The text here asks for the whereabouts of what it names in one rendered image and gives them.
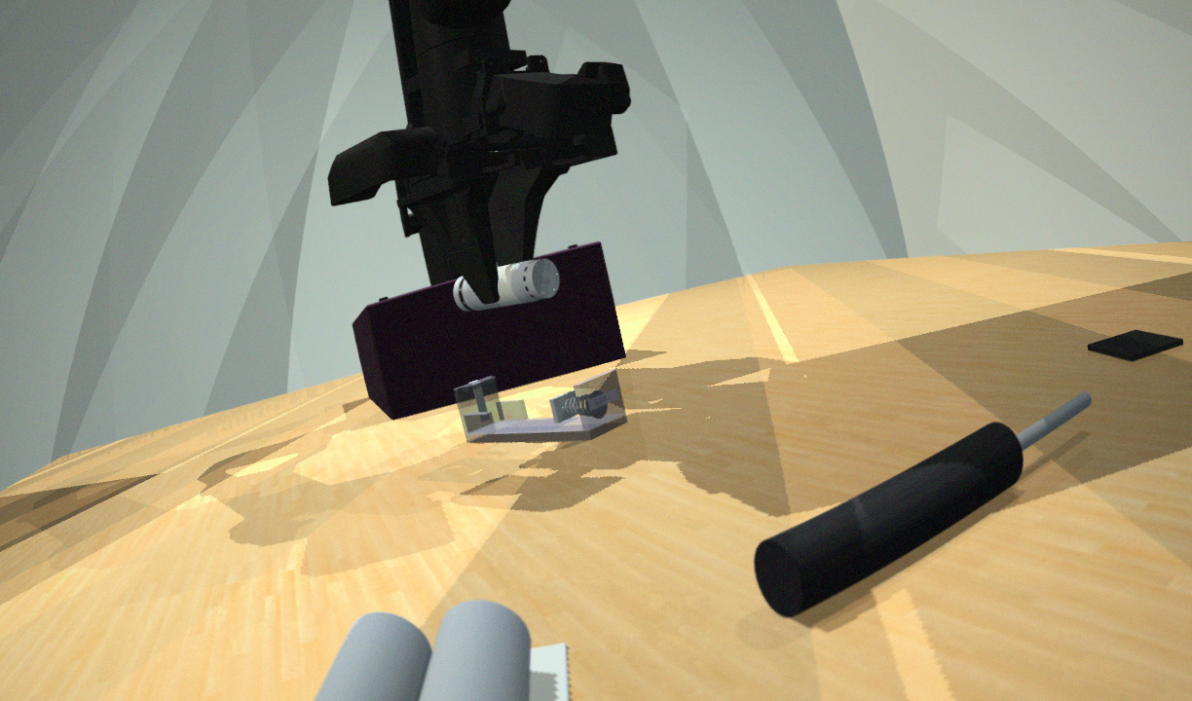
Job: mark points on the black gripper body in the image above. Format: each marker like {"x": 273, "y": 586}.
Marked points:
{"x": 444, "y": 149}

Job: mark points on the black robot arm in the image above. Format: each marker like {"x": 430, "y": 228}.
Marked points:
{"x": 550, "y": 106}

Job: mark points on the black-handled screwdriver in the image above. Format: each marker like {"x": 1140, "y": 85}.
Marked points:
{"x": 813, "y": 561}

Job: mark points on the white cylinder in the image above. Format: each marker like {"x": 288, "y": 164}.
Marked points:
{"x": 518, "y": 283}

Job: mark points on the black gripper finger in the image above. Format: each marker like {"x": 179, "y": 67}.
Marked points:
{"x": 514, "y": 210}
{"x": 455, "y": 212}

